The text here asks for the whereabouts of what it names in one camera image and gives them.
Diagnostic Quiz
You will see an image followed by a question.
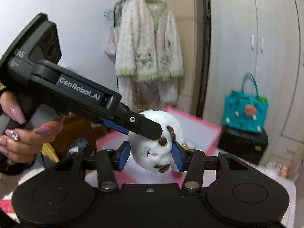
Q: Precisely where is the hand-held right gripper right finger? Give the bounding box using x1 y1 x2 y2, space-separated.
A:
171 141 250 193

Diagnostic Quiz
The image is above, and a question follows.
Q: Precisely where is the black case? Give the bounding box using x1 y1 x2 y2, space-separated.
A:
218 126 269 166

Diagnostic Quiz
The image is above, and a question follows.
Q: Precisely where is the teal felt handbag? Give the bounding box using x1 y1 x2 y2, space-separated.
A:
223 72 269 134

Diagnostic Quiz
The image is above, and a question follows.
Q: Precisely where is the brown wooden furniture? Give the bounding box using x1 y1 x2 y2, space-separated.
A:
51 113 108 153

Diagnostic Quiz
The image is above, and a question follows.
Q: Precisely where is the person's left hand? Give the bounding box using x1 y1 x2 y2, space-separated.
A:
0 84 64 164

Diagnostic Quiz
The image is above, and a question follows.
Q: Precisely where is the white wardrobe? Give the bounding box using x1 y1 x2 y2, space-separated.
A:
204 0 304 167

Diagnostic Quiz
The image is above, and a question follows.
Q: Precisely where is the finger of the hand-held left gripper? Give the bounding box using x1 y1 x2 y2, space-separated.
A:
99 118 130 135
113 103 163 140

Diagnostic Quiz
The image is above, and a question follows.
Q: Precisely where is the white plush animal toy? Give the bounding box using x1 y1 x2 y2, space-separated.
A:
128 109 184 173

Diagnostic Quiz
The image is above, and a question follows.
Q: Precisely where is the black garment rack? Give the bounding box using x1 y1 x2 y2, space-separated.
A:
113 0 212 120

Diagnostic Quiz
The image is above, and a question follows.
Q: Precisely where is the pink storage box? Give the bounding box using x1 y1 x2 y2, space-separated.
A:
95 106 222 162

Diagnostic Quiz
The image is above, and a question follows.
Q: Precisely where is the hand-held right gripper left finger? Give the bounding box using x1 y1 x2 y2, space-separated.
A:
54 141 131 193

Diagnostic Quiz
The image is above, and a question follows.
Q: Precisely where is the cream knit cardigan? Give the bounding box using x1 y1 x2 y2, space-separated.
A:
115 0 185 111

